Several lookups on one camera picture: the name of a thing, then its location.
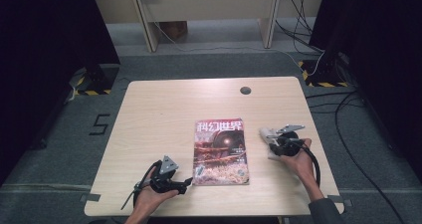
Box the brown cardboard box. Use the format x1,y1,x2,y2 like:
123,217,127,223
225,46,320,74
158,20,188,40

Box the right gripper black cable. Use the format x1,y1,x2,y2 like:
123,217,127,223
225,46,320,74
297,138,321,188

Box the person's right hand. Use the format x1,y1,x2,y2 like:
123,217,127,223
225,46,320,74
282,137,315,182

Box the black hanging cables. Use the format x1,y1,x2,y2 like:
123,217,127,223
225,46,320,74
275,0,324,54

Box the black floor cables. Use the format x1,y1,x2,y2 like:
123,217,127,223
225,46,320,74
305,90,406,224

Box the black yellow striped stand base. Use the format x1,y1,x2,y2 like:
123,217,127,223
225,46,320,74
69,64,120,97
298,59,349,89

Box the red cover magazine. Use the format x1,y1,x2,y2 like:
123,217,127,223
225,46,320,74
192,117,251,186

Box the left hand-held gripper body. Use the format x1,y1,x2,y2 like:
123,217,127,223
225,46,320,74
148,154,187,194

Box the grey tape strip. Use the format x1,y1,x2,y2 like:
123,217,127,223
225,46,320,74
80,193,102,203
327,194,353,208

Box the beige wooden desk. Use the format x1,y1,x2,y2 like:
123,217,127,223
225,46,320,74
89,0,327,54

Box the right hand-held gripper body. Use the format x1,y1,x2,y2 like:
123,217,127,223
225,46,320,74
269,123,306,157

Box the black curtain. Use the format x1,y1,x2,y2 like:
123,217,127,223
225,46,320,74
0,0,120,187
308,0,422,178

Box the person's left hand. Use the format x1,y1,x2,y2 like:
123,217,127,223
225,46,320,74
133,167,181,216

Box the beige cloth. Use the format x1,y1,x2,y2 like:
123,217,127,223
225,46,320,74
258,127,283,161

